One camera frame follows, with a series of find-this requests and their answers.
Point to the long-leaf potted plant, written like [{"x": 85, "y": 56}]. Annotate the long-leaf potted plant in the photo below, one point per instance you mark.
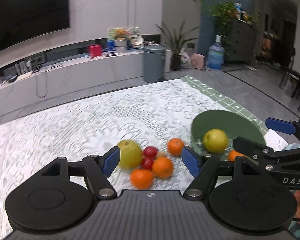
[{"x": 176, "y": 45}]

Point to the blue water jug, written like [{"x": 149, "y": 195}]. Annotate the blue water jug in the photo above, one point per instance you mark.
[{"x": 215, "y": 56}]

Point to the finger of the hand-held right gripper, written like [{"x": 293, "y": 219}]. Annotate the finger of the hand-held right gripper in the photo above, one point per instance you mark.
[
  {"x": 250, "y": 146},
  {"x": 280, "y": 125}
]

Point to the small brown fruit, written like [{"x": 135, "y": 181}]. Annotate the small brown fruit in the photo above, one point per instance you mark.
[{"x": 161, "y": 154}]

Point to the black television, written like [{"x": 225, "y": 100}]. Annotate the black television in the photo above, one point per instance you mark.
[{"x": 27, "y": 12}]

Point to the green picture board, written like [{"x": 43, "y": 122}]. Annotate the green picture board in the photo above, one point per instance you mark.
[{"x": 111, "y": 33}]

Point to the green checked tablecloth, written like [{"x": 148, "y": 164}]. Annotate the green checked tablecloth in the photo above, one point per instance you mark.
[{"x": 215, "y": 92}]

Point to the white router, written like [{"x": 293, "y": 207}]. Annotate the white router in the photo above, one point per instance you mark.
[{"x": 23, "y": 72}]

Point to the green bowl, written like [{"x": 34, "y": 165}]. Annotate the green bowl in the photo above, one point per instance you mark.
[{"x": 222, "y": 120}]

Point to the red tomato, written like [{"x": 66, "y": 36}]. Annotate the red tomato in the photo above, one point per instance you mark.
[
  {"x": 150, "y": 152},
  {"x": 147, "y": 163}
]

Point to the grey trash can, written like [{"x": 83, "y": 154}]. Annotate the grey trash can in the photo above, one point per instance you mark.
[{"x": 153, "y": 63}]

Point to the white plastic bag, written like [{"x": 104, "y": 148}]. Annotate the white plastic bag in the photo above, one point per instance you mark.
[{"x": 186, "y": 58}]

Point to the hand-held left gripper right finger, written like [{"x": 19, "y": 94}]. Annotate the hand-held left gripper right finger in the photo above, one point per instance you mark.
[{"x": 190, "y": 160}]

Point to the orange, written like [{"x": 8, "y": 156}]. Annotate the orange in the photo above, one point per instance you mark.
[
  {"x": 141, "y": 178},
  {"x": 175, "y": 147},
  {"x": 162, "y": 167},
  {"x": 232, "y": 155}
]

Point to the brown teddy bear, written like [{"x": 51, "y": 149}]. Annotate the brown teddy bear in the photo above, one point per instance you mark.
[{"x": 120, "y": 33}]

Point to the dark dining chair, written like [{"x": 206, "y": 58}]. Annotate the dark dining chair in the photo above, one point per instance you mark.
[{"x": 288, "y": 67}]

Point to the white paper sheet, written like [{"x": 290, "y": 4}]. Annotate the white paper sheet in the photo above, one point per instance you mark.
[{"x": 275, "y": 140}]

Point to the white television console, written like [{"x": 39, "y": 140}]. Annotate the white television console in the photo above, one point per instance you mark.
[{"x": 77, "y": 72}]

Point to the grey dresser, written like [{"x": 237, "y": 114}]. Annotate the grey dresser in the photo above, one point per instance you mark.
[{"x": 240, "y": 42}]

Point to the leafy plant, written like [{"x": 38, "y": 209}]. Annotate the leafy plant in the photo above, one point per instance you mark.
[{"x": 223, "y": 12}]

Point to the yellow pear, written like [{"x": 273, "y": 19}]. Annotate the yellow pear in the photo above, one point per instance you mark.
[{"x": 130, "y": 155}]

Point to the white lace tablecloth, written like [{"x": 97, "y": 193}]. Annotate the white lace tablecloth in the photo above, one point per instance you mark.
[{"x": 90, "y": 120}]

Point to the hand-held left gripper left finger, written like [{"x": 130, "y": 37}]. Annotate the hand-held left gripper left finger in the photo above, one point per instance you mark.
[{"x": 112, "y": 160}]

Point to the yellow-green apple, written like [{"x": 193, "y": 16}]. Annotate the yellow-green apple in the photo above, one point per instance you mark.
[{"x": 215, "y": 140}]

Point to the red box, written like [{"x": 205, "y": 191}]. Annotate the red box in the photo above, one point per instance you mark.
[{"x": 95, "y": 50}]

